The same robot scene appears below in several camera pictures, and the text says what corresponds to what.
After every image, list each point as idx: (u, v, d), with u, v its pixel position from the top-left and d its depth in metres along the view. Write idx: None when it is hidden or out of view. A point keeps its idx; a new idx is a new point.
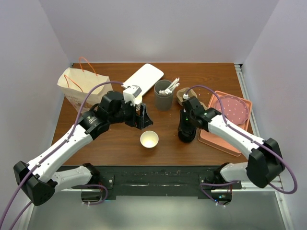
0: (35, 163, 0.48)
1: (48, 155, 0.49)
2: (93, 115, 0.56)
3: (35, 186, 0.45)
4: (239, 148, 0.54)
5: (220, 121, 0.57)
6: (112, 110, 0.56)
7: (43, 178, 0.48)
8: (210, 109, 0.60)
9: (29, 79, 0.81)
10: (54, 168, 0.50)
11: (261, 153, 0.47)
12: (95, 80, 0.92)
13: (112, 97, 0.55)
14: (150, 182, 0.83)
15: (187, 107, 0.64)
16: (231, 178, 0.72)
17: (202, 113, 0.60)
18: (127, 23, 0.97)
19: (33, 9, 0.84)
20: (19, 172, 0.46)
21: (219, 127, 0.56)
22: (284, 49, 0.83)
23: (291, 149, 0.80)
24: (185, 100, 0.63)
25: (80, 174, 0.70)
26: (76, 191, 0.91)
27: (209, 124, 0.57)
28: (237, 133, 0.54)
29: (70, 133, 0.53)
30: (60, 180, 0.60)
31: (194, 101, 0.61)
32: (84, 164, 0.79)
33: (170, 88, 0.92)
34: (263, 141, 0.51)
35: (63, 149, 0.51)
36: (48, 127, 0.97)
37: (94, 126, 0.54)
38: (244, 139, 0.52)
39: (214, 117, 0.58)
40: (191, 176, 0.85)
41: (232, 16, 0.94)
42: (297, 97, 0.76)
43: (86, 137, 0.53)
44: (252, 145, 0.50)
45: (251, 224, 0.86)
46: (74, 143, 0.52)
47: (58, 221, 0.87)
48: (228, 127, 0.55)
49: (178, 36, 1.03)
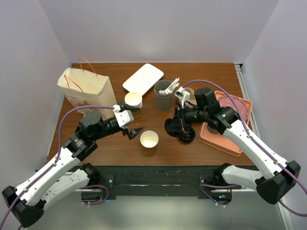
0: (23, 187, 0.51)
1: (35, 180, 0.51)
2: (79, 137, 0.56)
3: (21, 212, 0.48)
4: (256, 164, 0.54)
5: (241, 130, 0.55)
6: (93, 132, 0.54)
7: (31, 201, 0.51)
8: (227, 109, 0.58)
9: (29, 79, 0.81)
10: (42, 191, 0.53)
11: (282, 178, 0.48)
12: (95, 80, 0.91)
13: (88, 121, 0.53)
14: (150, 183, 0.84)
15: (201, 102, 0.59)
16: (232, 181, 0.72)
17: (219, 114, 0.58)
18: (127, 23, 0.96)
19: (33, 9, 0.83)
20: (8, 197, 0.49)
21: (240, 136, 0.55)
22: (285, 49, 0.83)
23: (291, 149, 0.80)
24: (201, 94, 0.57)
25: (76, 181, 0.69)
26: (76, 191, 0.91)
27: (228, 130, 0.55)
28: (258, 148, 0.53)
29: (56, 157, 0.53)
30: (50, 198, 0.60)
31: (210, 97, 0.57)
32: (82, 166, 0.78)
33: (170, 88, 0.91)
34: (286, 163, 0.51)
35: (50, 174, 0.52)
36: (48, 127, 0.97)
37: (82, 149, 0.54)
38: (266, 158, 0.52)
39: (234, 121, 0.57)
40: (191, 176, 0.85)
41: (232, 16, 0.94)
42: (298, 97, 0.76)
43: (73, 160, 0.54)
44: (275, 167, 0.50)
45: (251, 224, 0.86)
46: (61, 167, 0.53)
47: (58, 221, 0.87)
48: (249, 139, 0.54)
49: (178, 35, 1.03)
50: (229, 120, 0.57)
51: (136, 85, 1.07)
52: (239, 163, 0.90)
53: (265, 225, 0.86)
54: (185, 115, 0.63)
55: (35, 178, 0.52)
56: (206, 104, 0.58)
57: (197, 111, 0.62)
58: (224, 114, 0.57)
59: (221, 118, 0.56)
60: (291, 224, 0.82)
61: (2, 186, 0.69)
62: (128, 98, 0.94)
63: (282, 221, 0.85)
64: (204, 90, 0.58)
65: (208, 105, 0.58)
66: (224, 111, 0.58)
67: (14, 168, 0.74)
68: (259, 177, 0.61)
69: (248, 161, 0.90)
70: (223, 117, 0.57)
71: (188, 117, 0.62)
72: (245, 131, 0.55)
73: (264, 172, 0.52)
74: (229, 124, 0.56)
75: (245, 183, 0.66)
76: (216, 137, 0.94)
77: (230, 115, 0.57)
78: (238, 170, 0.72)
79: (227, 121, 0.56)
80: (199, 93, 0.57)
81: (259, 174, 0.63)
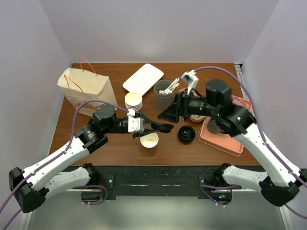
0: (30, 170, 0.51)
1: (43, 165, 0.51)
2: (92, 129, 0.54)
3: (26, 194, 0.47)
4: (268, 171, 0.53)
5: (256, 136, 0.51)
6: (106, 125, 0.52)
7: (36, 186, 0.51)
8: (242, 110, 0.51)
9: (29, 79, 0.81)
10: (48, 178, 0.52)
11: (296, 187, 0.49)
12: (95, 80, 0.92)
13: (102, 114, 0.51)
14: (150, 183, 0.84)
15: (212, 98, 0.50)
16: (234, 182, 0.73)
17: (233, 115, 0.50)
18: (127, 23, 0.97)
19: (33, 9, 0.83)
20: (14, 178, 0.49)
21: (256, 143, 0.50)
22: (285, 49, 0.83)
23: (291, 150, 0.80)
24: (219, 91, 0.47)
25: (78, 178, 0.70)
26: (76, 191, 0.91)
27: (243, 135, 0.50)
28: (274, 156, 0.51)
29: (67, 145, 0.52)
30: (52, 188, 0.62)
31: (228, 94, 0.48)
32: (83, 165, 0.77)
33: (170, 88, 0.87)
34: (299, 172, 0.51)
35: (59, 161, 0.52)
36: (49, 126, 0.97)
37: (92, 142, 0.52)
38: (282, 168, 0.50)
39: (249, 126, 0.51)
40: (191, 176, 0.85)
41: (232, 16, 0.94)
42: (298, 97, 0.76)
43: (83, 151, 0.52)
44: (290, 178, 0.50)
45: (251, 224, 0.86)
46: (71, 155, 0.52)
47: (58, 221, 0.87)
48: (265, 146, 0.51)
49: (178, 36, 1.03)
50: (243, 123, 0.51)
51: (136, 85, 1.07)
52: (239, 163, 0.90)
53: (266, 225, 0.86)
54: (189, 103, 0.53)
55: (43, 163, 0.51)
56: (220, 102, 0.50)
57: (204, 103, 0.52)
58: (239, 117, 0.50)
59: (236, 121, 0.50)
60: (291, 223, 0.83)
61: (2, 186, 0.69)
62: (128, 98, 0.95)
63: (282, 220, 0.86)
64: (219, 86, 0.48)
65: (223, 104, 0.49)
66: (237, 111, 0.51)
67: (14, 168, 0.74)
68: (262, 178, 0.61)
69: (248, 161, 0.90)
70: (238, 120, 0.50)
71: (192, 107, 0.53)
72: (262, 137, 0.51)
73: (276, 179, 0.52)
74: (243, 129, 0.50)
75: (245, 181, 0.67)
76: (216, 137, 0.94)
77: (244, 117, 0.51)
78: (239, 171, 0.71)
79: (242, 126, 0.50)
80: (214, 90, 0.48)
81: (262, 176, 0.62)
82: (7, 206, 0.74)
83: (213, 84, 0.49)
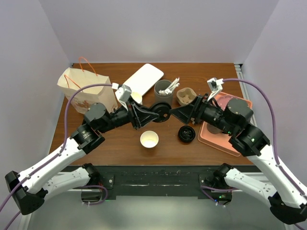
0: (26, 174, 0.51)
1: (38, 168, 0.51)
2: (88, 129, 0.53)
3: (22, 198, 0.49)
4: (280, 191, 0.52)
5: (270, 157, 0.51)
6: (99, 125, 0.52)
7: (32, 189, 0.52)
8: (261, 132, 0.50)
9: (29, 79, 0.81)
10: (44, 180, 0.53)
11: None
12: (95, 80, 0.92)
13: (92, 115, 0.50)
14: (150, 183, 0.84)
15: (230, 118, 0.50)
16: (235, 185, 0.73)
17: (248, 136, 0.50)
18: (127, 23, 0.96)
19: (33, 9, 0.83)
20: (10, 182, 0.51)
21: (268, 165, 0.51)
22: (285, 49, 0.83)
23: (291, 150, 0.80)
24: (240, 114, 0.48)
25: (77, 178, 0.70)
26: (76, 191, 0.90)
27: (256, 156, 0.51)
28: (286, 178, 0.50)
29: (62, 147, 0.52)
30: (51, 189, 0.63)
31: (247, 117, 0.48)
32: (83, 166, 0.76)
33: (170, 88, 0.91)
34: None
35: (54, 164, 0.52)
36: (49, 126, 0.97)
37: (88, 142, 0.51)
38: (294, 189, 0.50)
39: (263, 148, 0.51)
40: (191, 176, 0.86)
41: (232, 16, 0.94)
42: (297, 97, 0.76)
43: (78, 152, 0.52)
44: (302, 199, 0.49)
45: (252, 225, 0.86)
46: (66, 157, 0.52)
47: (58, 221, 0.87)
48: (277, 168, 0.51)
49: (178, 36, 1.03)
50: (257, 145, 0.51)
51: (136, 85, 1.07)
52: (239, 163, 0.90)
53: (266, 225, 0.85)
54: (206, 111, 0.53)
55: (38, 166, 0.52)
56: (238, 124, 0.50)
57: (219, 115, 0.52)
58: (253, 139, 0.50)
59: (250, 143, 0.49)
60: None
61: (2, 186, 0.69)
62: None
63: None
64: (241, 109, 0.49)
65: (241, 125, 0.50)
66: (252, 132, 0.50)
67: (14, 168, 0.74)
68: (271, 194, 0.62)
69: (248, 161, 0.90)
70: (252, 143, 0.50)
71: (206, 116, 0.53)
72: (275, 159, 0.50)
73: (287, 200, 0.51)
74: (258, 151, 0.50)
75: (251, 190, 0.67)
76: (216, 137, 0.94)
77: (259, 138, 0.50)
78: (244, 178, 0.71)
79: (255, 147, 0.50)
80: (235, 111, 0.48)
81: (270, 189, 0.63)
82: (8, 205, 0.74)
83: (235, 104, 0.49)
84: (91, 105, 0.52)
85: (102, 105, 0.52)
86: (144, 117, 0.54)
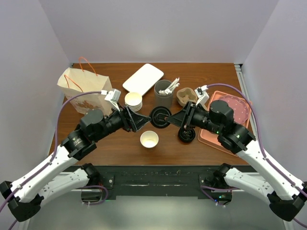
0: (17, 183, 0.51)
1: (29, 178, 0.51)
2: (78, 136, 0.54)
3: (15, 209, 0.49)
4: (271, 184, 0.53)
5: (257, 152, 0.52)
6: (94, 132, 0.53)
7: (26, 199, 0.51)
8: (243, 129, 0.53)
9: (29, 79, 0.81)
10: (37, 189, 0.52)
11: (301, 200, 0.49)
12: (95, 81, 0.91)
13: (89, 120, 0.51)
14: (150, 183, 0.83)
15: (214, 118, 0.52)
16: (235, 185, 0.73)
17: (232, 133, 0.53)
18: (127, 23, 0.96)
19: (33, 9, 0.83)
20: (4, 192, 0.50)
21: (256, 159, 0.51)
22: (284, 49, 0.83)
23: (291, 150, 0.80)
24: (220, 112, 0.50)
25: (75, 180, 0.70)
26: (76, 191, 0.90)
27: (243, 152, 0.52)
28: (275, 170, 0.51)
29: (52, 156, 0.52)
30: (47, 195, 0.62)
31: (229, 115, 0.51)
32: (82, 166, 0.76)
33: (170, 88, 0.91)
34: (302, 184, 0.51)
35: (45, 173, 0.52)
36: (49, 126, 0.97)
37: (78, 148, 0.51)
38: (284, 181, 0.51)
39: (248, 143, 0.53)
40: (191, 176, 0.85)
41: (232, 16, 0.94)
42: (297, 97, 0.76)
43: (69, 160, 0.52)
44: (293, 190, 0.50)
45: (251, 224, 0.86)
46: (57, 166, 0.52)
47: (58, 222, 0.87)
48: (265, 161, 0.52)
49: (178, 36, 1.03)
50: (243, 140, 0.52)
51: (136, 85, 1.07)
52: (239, 163, 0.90)
53: (266, 225, 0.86)
54: (194, 115, 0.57)
55: (29, 176, 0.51)
56: (223, 123, 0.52)
57: (207, 118, 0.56)
58: (238, 135, 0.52)
59: (236, 139, 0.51)
60: (291, 224, 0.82)
61: None
62: (128, 99, 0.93)
63: (282, 220, 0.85)
64: (222, 108, 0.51)
65: (225, 123, 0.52)
66: (237, 130, 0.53)
67: (14, 168, 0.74)
68: (270, 191, 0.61)
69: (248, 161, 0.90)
70: (237, 138, 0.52)
71: (196, 120, 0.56)
72: (261, 153, 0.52)
73: (280, 193, 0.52)
74: (244, 145, 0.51)
75: (249, 190, 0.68)
76: (216, 137, 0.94)
77: (244, 134, 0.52)
78: (243, 176, 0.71)
79: (242, 143, 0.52)
80: (217, 111, 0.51)
81: (269, 187, 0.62)
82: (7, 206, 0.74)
83: (217, 105, 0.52)
84: (90, 111, 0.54)
85: (101, 111, 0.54)
86: (137, 120, 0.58)
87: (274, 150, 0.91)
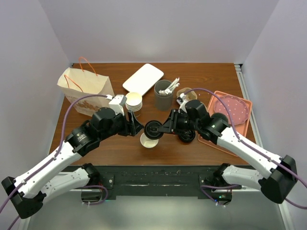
0: (21, 179, 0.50)
1: (33, 173, 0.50)
2: (82, 132, 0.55)
3: (18, 204, 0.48)
4: (253, 165, 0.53)
5: (231, 135, 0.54)
6: (102, 128, 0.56)
7: (29, 194, 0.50)
8: (218, 120, 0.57)
9: (29, 79, 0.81)
10: (40, 185, 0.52)
11: (280, 174, 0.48)
12: (95, 81, 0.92)
13: (101, 115, 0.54)
14: (150, 183, 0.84)
15: (191, 114, 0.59)
16: (233, 181, 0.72)
17: (209, 125, 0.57)
18: (127, 23, 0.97)
19: (33, 9, 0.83)
20: (6, 188, 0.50)
21: (231, 142, 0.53)
22: (284, 49, 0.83)
23: (291, 150, 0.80)
24: (192, 107, 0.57)
25: (76, 179, 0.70)
26: (76, 191, 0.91)
27: (219, 138, 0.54)
28: (251, 150, 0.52)
29: (56, 151, 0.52)
30: (49, 192, 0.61)
31: (202, 109, 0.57)
32: (82, 166, 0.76)
33: (170, 88, 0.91)
34: (279, 159, 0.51)
35: (49, 168, 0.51)
36: (49, 126, 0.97)
37: (83, 144, 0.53)
38: (261, 158, 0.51)
39: (223, 130, 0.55)
40: (191, 176, 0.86)
41: (232, 16, 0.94)
42: (297, 97, 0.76)
43: (73, 155, 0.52)
44: (270, 165, 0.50)
45: (251, 224, 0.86)
46: (61, 161, 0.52)
47: (58, 222, 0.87)
48: (241, 143, 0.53)
49: (178, 36, 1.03)
50: (219, 128, 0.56)
51: (136, 85, 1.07)
52: (239, 163, 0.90)
53: (266, 225, 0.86)
54: (178, 120, 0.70)
55: (34, 171, 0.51)
56: (198, 117, 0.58)
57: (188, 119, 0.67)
58: (213, 125, 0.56)
59: (211, 129, 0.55)
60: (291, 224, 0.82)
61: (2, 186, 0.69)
62: (128, 99, 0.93)
63: (282, 220, 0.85)
64: (194, 103, 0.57)
65: (200, 117, 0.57)
66: (214, 121, 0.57)
67: (14, 168, 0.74)
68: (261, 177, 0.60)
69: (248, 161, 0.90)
70: (213, 128, 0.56)
71: (180, 122, 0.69)
72: (236, 136, 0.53)
73: (262, 172, 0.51)
74: (219, 132, 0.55)
75: (246, 182, 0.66)
76: None
77: (219, 124, 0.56)
78: (239, 170, 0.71)
79: (217, 131, 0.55)
80: (189, 107, 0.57)
81: (260, 173, 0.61)
82: (7, 205, 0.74)
83: (191, 102, 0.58)
84: (102, 108, 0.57)
85: (112, 109, 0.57)
86: (137, 125, 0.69)
87: (274, 150, 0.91)
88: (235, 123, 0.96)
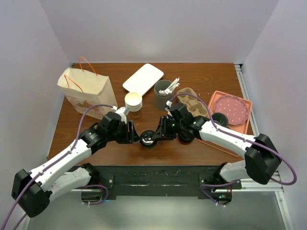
0: (38, 170, 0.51)
1: (51, 165, 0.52)
2: (93, 132, 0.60)
3: (36, 193, 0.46)
4: (233, 148, 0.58)
5: (210, 127, 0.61)
6: (111, 128, 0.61)
7: (44, 186, 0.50)
8: (198, 117, 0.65)
9: (29, 79, 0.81)
10: (54, 178, 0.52)
11: (256, 151, 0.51)
12: (95, 80, 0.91)
13: (112, 116, 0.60)
14: (150, 183, 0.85)
15: (175, 115, 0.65)
16: (231, 178, 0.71)
17: (191, 123, 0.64)
18: (127, 24, 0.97)
19: (33, 9, 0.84)
20: (21, 180, 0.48)
21: (210, 132, 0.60)
22: (284, 49, 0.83)
23: (290, 150, 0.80)
24: (174, 109, 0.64)
25: (79, 177, 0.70)
26: (76, 191, 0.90)
27: (200, 132, 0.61)
28: (227, 135, 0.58)
29: (72, 145, 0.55)
30: (55, 190, 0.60)
31: (183, 109, 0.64)
32: (82, 166, 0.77)
33: (170, 88, 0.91)
34: (254, 138, 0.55)
35: (65, 160, 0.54)
36: (49, 126, 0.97)
37: (95, 142, 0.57)
38: (236, 140, 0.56)
39: (204, 124, 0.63)
40: (191, 176, 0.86)
41: (232, 16, 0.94)
42: (296, 97, 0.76)
43: (88, 150, 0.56)
44: (245, 144, 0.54)
45: (251, 224, 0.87)
46: (76, 155, 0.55)
47: (58, 222, 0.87)
48: (218, 131, 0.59)
49: (178, 36, 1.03)
50: (200, 123, 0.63)
51: (136, 85, 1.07)
52: None
53: (265, 225, 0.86)
54: (167, 124, 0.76)
55: (51, 163, 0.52)
56: (181, 117, 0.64)
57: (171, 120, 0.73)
58: (194, 122, 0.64)
59: (193, 125, 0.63)
60: (291, 224, 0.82)
61: (3, 186, 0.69)
62: (128, 98, 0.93)
63: (282, 220, 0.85)
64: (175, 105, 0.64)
65: (183, 117, 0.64)
66: (195, 120, 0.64)
67: (14, 168, 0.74)
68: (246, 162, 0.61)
69: None
70: (194, 124, 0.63)
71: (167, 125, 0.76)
72: (214, 127, 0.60)
73: (241, 153, 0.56)
74: (199, 126, 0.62)
75: (243, 174, 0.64)
76: None
77: (199, 120, 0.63)
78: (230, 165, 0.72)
79: (198, 125, 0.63)
80: (172, 109, 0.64)
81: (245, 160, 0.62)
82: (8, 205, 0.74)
83: (172, 106, 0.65)
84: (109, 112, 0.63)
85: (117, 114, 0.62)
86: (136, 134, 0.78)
87: None
88: (235, 123, 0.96)
